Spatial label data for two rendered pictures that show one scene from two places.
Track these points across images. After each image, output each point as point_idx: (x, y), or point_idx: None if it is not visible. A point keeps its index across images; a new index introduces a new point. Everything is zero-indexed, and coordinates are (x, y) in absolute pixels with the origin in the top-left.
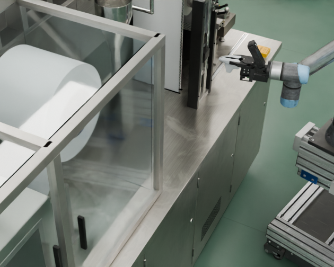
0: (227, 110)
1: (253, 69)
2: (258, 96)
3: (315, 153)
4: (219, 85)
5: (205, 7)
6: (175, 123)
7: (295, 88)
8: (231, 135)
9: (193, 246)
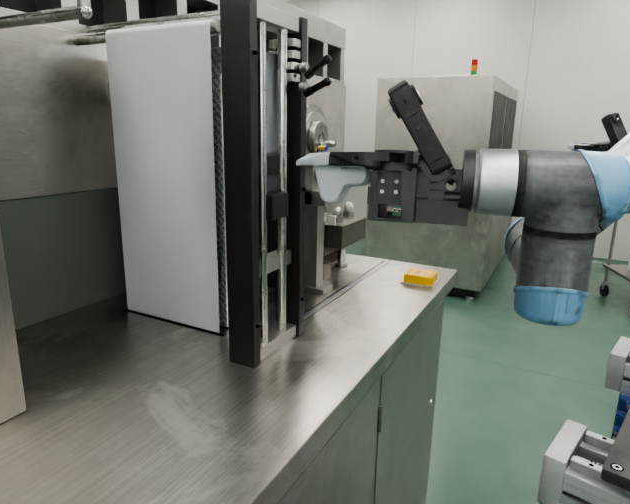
0: (342, 371)
1: (413, 172)
2: (421, 375)
3: None
4: (327, 322)
5: (264, 40)
6: (173, 400)
7: (579, 236)
8: (362, 459)
9: None
